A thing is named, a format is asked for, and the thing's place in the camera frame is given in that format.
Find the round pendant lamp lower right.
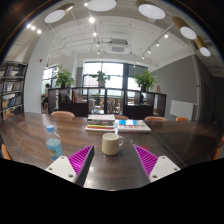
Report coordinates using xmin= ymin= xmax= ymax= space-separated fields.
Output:
xmin=200 ymin=47 xmax=211 ymax=57

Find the left potted plant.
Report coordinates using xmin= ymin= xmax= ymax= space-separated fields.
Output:
xmin=54 ymin=68 xmax=75 ymax=88

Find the round ceiling lamp right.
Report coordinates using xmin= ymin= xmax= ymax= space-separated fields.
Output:
xmin=138 ymin=3 xmax=166 ymax=19

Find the middle potted plant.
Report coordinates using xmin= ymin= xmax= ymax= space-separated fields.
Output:
xmin=93 ymin=71 xmax=111 ymax=87

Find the right potted plant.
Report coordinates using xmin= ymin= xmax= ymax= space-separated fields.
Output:
xmin=134 ymin=71 xmax=157 ymax=92

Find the cream ceramic mug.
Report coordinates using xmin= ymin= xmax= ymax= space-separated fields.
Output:
xmin=102 ymin=133 xmax=124 ymax=156

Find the round ceiling lamp left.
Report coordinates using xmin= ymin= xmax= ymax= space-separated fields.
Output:
xmin=45 ymin=9 xmax=65 ymax=23

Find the tall bookshelf at left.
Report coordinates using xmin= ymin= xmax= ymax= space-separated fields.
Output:
xmin=0 ymin=61 xmax=28 ymax=122

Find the potted plant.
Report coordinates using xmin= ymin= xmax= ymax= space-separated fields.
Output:
xmin=54 ymin=68 xmax=75 ymax=88
xmin=134 ymin=71 xmax=157 ymax=92
xmin=93 ymin=71 xmax=111 ymax=87

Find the round pendant lamp far right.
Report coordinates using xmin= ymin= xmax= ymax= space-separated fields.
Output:
xmin=180 ymin=26 xmax=197 ymax=40

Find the round ceiling lamp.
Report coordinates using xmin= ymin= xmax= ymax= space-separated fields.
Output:
xmin=45 ymin=9 xmax=65 ymax=23
xmin=138 ymin=3 xmax=166 ymax=19
xmin=87 ymin=0 xmax=117 ymax=12

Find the orange chair far right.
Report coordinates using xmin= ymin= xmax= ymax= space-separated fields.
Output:
xmin=176 ymin=117 xmax=189 ymax=121

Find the round pendant lamp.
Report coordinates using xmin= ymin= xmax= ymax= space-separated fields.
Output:
xmin=180 ymin=26 xmax=197 ymax=40
xmin=200 ymin=47 xmax=211 ymax=57

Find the tan chair back middle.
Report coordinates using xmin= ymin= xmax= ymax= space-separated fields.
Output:
xmin=115 ymin=115 xmax=129 ymax=120

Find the tan chair back right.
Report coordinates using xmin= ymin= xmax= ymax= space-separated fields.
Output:
xmin=144 ymin=116 xmax=168 ymax=121

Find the red round coaster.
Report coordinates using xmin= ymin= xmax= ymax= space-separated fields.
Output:
xmin=140 ymin=146 xmax=150 ymax=152

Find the clear plastic water bottle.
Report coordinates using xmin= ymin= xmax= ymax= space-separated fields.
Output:
xmin=46 ymin=125 xmax=63 ymax=161

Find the tan chair back left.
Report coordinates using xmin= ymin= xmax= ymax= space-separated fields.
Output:
xmin=51 ymin=111 xmax=75 ymax=118

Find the dark low shelf divider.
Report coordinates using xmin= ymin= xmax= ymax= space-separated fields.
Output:
xmin=47 ymin=87 xmax=166 ymax=119

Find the blue white book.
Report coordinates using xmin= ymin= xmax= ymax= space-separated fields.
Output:
xmin=115 ymin=120 xmax=151 ymax=133

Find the round ceiling lamp centre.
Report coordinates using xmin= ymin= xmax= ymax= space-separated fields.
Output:
xmin=87 ymin=0 xmax=117 ymax=12

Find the ceiling air conditioner unit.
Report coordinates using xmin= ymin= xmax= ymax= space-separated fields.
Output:
xmin=108 ymin=39 xmax=128 ymax=54

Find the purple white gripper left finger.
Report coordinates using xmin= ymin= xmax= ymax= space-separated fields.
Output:
xmin=46 ymin=145 xmax=94 ymax=186

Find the stack of books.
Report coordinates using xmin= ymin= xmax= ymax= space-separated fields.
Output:
xmin=86 ymin=114 xmax=115 ymax=132

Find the tan chair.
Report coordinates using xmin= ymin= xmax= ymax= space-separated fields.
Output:
xmin=115 ymin=115 xmax=129 ymax=120
xmin=144 ymin=116 xmax=168 ymax=121
xmin=51 ymin=111 xmax=75 ymax=118

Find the white board against wall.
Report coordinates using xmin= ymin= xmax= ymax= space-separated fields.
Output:
xmin=170 ymin=100 xmax=194 ymax=120

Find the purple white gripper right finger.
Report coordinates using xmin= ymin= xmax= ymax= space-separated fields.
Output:
xmin=134 ymin=145 xmax=180 ymax=182

